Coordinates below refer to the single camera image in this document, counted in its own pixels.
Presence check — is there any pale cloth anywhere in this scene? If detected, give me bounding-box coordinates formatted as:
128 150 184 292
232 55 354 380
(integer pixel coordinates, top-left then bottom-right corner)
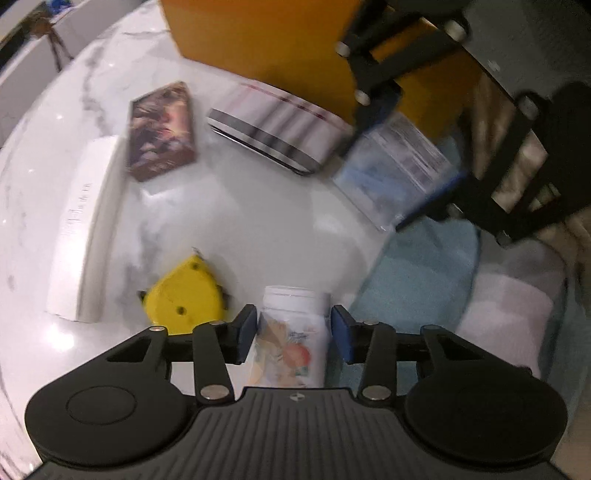
455 272 561 379

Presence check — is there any brown bag with strap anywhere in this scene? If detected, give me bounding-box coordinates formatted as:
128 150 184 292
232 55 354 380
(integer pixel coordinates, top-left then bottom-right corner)
28 16 75 73

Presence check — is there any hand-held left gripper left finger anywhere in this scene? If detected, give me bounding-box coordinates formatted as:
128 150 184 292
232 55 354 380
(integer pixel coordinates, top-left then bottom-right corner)
88 304 258 406

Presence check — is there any yellow tape measure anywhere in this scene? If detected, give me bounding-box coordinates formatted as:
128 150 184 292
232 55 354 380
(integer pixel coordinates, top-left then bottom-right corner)
139 256 229 335

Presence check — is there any illustrated card box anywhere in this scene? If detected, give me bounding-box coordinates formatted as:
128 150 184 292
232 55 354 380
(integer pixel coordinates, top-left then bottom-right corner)
127 82 198 183

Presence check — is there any white long box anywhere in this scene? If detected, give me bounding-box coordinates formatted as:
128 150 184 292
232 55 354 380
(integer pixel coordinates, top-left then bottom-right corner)
46 136 127 324

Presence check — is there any small barcode box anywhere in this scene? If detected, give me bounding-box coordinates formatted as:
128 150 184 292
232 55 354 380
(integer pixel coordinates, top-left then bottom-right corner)
333 113 462 232

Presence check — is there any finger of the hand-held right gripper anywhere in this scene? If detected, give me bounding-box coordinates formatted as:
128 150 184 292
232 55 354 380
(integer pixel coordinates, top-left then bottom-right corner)
396 92 561 250
336 0 468 134

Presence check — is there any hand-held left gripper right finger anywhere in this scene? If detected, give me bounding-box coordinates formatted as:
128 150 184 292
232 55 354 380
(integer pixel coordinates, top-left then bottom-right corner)
330 305 522 406

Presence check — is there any striped white tin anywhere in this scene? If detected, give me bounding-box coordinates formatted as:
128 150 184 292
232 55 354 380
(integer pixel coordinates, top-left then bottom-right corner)
206 83 354 176

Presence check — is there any white bottle colourful label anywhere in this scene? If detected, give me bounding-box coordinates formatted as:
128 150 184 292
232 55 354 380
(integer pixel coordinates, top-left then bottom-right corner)
247 286 332 389

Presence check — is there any light blue cloth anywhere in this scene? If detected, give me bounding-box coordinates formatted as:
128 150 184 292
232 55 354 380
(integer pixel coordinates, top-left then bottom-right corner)
323 217 591 391

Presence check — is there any orange storage box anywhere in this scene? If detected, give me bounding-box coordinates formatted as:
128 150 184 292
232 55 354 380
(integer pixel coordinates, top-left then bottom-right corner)
159 0 481 139

